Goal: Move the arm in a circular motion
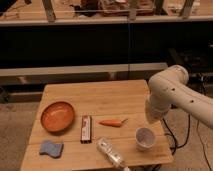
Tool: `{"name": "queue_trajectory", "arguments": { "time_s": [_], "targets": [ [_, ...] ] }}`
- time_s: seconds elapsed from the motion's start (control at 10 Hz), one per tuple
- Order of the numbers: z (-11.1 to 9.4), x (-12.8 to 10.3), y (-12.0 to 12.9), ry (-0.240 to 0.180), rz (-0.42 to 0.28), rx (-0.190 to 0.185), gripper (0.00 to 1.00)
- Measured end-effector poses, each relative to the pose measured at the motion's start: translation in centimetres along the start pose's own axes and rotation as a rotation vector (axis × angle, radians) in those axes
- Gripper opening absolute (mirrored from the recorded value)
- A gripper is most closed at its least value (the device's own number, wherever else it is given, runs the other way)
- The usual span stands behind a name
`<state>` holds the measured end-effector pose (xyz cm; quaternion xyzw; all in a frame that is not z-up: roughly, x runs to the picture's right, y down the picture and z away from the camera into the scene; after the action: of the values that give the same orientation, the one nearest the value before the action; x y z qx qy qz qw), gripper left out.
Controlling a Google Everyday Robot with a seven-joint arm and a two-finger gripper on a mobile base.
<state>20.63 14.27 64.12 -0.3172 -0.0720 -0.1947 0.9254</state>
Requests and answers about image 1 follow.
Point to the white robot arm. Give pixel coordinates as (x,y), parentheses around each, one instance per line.
(167,88)

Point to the clear plastic bottle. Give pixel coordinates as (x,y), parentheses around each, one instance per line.
(117,160)

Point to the red white chocolate bar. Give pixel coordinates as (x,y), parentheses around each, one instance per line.
(86,129)

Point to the orange carrot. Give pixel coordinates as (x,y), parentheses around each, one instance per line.
(112,122)

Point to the white paper cup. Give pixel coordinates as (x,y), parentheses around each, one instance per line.
(144,138)

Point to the wooden shelf rack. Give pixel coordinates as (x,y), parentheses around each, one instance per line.
(77,12)

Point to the orange wooden bowl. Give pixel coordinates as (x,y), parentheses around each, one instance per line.
(57,116)

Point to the blue sponge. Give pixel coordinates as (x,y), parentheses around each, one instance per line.
(51,149)

